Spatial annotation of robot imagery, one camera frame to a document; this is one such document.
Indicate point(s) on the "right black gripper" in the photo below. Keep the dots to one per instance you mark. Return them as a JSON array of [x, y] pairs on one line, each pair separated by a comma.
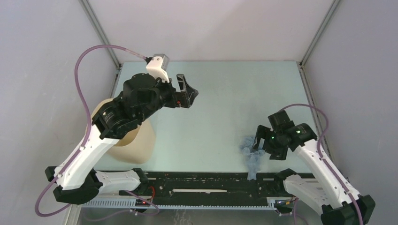
[[262, 132]]

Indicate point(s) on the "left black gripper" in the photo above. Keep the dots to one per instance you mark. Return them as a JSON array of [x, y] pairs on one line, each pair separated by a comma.
[[178, 99]]

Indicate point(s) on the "blue plastic trash bag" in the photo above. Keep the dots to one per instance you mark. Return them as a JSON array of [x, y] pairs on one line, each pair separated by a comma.
[[252, 157]]

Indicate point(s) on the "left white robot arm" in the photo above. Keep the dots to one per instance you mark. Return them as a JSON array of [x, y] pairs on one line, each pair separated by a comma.
[[77, 182]]

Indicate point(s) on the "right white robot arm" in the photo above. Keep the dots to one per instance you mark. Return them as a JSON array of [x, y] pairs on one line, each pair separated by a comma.
[[338, 202]]

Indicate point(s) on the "beige trash bin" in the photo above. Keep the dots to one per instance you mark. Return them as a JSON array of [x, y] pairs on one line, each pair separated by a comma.
[[134, 139]]

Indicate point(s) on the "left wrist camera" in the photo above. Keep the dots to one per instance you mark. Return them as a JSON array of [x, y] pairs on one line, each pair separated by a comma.
[[157, 65]]

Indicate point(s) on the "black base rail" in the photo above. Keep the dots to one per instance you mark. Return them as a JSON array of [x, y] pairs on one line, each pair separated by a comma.
[[195, 188]]

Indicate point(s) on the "left metal frame post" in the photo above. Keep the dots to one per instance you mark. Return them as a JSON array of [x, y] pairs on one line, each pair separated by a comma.
[[92, 17]]

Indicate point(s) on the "metal frame post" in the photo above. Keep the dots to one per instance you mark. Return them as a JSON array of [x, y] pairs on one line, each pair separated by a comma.
[[323, 26], [92, 17]]

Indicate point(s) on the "right metal frame post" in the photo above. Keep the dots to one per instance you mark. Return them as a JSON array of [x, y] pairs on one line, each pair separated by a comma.
[[323, 26]]

